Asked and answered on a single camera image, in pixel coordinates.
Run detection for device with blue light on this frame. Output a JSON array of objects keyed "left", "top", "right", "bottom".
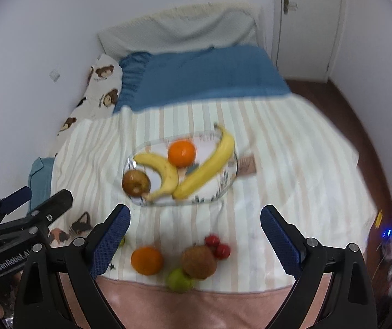
[{"left": 376, "top": 224, "right": 392, "bottom": 244}]

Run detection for long banana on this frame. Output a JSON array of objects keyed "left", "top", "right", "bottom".
[{"left": 173, "top": 123, "right": 235, "bottom": 200}]

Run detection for bear print pillow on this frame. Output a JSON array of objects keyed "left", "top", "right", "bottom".
[{"left": 57, "top": 54, "right": 124, "bottom": 137}]

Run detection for brown pear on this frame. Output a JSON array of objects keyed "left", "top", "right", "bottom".
[
  {"left": 122, "top": 169, "right": 151, "bottom": 197},
  {"left": 181, "top": 245, "right": 218, "bottom": 280}
]

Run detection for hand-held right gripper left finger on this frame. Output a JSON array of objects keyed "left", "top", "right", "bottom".
[{"left": 13, "top": 204, "right": 131, "bottom": 329}]

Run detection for blue blanket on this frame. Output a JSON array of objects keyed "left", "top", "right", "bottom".
[{"left": 112, "top": 46, "right": 292, "bottom": 114}]

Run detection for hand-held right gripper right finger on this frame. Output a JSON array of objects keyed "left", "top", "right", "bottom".
[{"left": 260, "top": 205, "right": 378, "bottom": 329}]

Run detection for teal cushion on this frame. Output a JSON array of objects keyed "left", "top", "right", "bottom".
[{"left": 28, "top": 157, "right": 56, "bottom": 213}]

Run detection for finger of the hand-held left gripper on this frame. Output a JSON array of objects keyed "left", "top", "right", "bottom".
[
  {"left": 0, "top": 186, "right": 33, "bottom": 228},
  {"left": 0, "top": 189, "right": 74, "bottom": 244}
]

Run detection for striped cat print mat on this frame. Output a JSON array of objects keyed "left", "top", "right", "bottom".
[{"left": 47, "top": 94, "right": 378, "bottom": 329}]

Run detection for white door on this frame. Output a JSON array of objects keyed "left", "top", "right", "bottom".
[{"left": 273, "top": 0, "right": 347, "bottom": 83}]

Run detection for orange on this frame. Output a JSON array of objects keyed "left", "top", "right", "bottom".
[
  {"left": 130, "top": 246, "right": 164, "bottom": 276},
  {"left": 167, "top": 140, "right": 197, "bottom": 168}
]

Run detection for short curved banana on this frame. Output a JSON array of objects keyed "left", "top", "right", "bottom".
[{"left": 133, "top": 153, "right": 180, "bottom": 202}]

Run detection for white textured pillow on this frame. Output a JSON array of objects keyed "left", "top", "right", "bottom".
[{"left": 97, "top": 3, "right": 260, "bottom": 59}]

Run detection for oval floral print plate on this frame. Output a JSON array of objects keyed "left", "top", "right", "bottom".
[{"left": 123, "top": 130, "right": 239, "bottom": 207}]

